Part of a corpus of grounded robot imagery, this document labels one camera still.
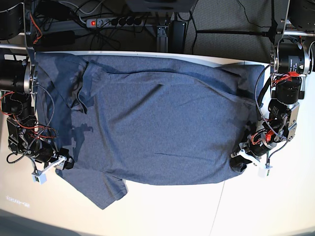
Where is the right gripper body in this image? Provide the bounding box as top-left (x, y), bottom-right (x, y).
top-left (31, 148), bottom-right (74, 174)

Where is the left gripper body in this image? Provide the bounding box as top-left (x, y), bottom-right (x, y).
top-left (230, 141), bottom-right (273, 168)

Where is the blue grey T-shirt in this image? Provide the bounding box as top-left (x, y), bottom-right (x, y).
top-left (36, 53), bottom-right (263, 209)

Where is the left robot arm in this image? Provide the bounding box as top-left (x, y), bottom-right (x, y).
top-left (230, 0), bottom-right (315, 177)

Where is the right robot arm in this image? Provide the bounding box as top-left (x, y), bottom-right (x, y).
top-left (0, 0), bottom-right (74, 184)

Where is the black tripod stand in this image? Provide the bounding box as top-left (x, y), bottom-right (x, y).
top-left (189, 0), bottom-right (290, 54)

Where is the white power strip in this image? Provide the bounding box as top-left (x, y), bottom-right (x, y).
top-left (85, 17), bottom-right (145, 29)

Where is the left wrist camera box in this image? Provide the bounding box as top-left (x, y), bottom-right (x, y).
top-left (258, 166), bottom-right (273, 178)

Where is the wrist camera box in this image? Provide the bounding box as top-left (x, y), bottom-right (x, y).
top-left (31, 172), bottom-right (47, 184)
top-left (258, 166), bottom-right (273, 178)

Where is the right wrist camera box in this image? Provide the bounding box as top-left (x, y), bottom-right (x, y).
top-left (31, 172), bottom-right (47, 184)

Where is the aluminium frame post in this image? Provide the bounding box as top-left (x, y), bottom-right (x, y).
top-left (155, 12), bottom-right (170, 53)

